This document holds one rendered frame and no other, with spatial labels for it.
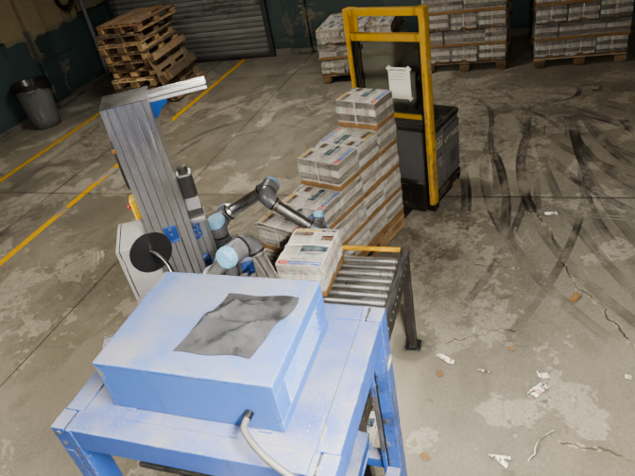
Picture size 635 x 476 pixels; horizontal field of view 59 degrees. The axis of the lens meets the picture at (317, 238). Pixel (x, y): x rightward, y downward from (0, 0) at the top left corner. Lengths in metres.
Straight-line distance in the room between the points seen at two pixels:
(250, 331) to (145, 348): 0.33
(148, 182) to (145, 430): 1.71
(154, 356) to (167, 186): 1.65
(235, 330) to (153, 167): 1.69
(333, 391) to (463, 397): 2.04
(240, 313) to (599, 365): 2.74
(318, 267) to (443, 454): 1.28
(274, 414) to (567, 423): 2.34
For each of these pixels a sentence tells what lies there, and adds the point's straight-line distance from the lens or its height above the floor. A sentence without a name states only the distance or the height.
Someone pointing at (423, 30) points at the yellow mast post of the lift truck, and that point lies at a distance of 4.67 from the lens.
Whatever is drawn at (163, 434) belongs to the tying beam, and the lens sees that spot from 1.83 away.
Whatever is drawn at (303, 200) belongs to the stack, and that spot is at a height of 0.83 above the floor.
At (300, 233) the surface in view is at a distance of 3.43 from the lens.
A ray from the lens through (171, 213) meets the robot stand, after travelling 3.34.
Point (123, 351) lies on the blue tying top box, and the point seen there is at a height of 1.75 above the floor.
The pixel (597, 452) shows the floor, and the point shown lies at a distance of 3.59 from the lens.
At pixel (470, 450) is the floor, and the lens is 3.50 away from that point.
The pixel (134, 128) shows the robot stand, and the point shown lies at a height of 1.89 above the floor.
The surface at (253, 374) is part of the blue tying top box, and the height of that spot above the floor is 1.75.
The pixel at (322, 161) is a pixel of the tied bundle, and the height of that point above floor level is 1.06.
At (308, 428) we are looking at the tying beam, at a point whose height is 1.54.
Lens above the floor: 2.87
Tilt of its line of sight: 33 degrees down
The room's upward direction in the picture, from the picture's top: 11 degrees counter-clockwise
